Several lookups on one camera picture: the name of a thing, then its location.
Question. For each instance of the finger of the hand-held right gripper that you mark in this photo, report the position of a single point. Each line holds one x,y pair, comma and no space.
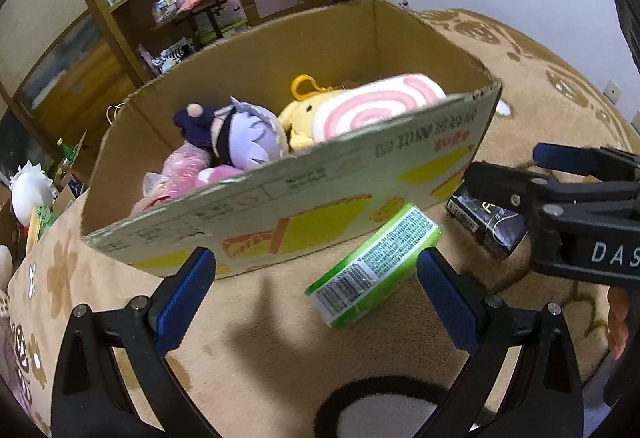
565,157
500,183

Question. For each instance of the pink bear plush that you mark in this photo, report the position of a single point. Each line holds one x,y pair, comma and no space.
220,174

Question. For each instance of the small side table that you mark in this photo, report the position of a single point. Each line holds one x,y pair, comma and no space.
200,15

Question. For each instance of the black white striped cloth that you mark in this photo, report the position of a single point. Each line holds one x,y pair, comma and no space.
172,55

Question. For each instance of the black small box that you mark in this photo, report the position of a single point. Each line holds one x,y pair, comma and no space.
490,233

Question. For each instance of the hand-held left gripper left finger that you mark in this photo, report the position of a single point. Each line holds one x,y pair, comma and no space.
185,298

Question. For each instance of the yellow striped plush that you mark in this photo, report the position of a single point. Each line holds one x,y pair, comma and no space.
32,230

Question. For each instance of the wooden wardrobe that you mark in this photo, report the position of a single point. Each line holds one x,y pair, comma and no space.
50,18

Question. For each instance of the white haired plush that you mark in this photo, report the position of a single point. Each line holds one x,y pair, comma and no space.
32,190

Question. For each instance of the cardboard box yellow print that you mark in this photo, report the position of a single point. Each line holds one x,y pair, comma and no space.
310,203

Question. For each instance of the green small box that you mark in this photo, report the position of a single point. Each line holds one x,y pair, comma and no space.
370,263

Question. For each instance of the clear storage box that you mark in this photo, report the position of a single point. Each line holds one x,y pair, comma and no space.
220,23

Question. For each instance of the green bottle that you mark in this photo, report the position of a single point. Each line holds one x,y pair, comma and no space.
65,153

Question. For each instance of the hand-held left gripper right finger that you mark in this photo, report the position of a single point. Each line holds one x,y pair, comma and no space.
450,303

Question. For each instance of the small open cardboard box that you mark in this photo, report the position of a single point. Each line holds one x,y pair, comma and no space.
75,178

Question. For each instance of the dark furniture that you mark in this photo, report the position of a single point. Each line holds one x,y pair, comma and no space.
627,18

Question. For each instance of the large white beige plush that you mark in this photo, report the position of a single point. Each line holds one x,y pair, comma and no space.
4,268

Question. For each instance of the green frog plush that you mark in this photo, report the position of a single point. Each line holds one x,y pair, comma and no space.
45,218

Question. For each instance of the white wall socket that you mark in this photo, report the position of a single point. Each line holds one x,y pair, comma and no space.
612,91

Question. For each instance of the pink white roll plush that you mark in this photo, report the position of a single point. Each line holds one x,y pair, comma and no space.
360,113

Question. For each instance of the pink plastic packet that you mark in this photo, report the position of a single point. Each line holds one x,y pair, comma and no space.
175,168

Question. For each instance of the purple haired doll plush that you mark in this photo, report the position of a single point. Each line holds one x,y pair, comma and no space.
250,138

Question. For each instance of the brown floral blanket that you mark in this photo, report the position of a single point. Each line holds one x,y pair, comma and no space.
250,328

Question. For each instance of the yellow duck plush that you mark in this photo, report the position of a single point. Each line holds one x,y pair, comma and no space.
300,123

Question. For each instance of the person's right hand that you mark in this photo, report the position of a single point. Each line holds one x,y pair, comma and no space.
619,323

